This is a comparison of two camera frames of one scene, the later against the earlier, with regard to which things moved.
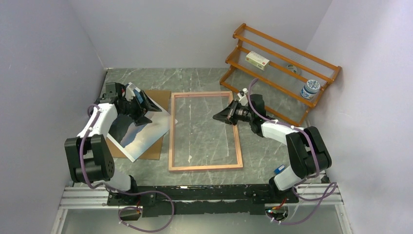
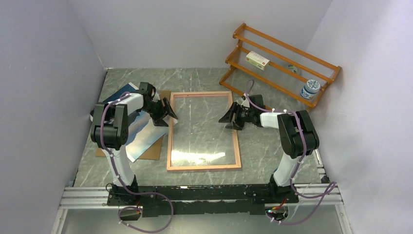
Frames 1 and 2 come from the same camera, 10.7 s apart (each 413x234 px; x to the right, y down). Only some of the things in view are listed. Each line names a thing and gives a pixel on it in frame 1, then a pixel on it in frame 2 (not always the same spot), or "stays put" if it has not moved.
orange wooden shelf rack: (287, 81) stays put
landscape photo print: (134, 140) stays put
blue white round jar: (310, 89) stays put
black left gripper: (139, 119) -> (163, 111)
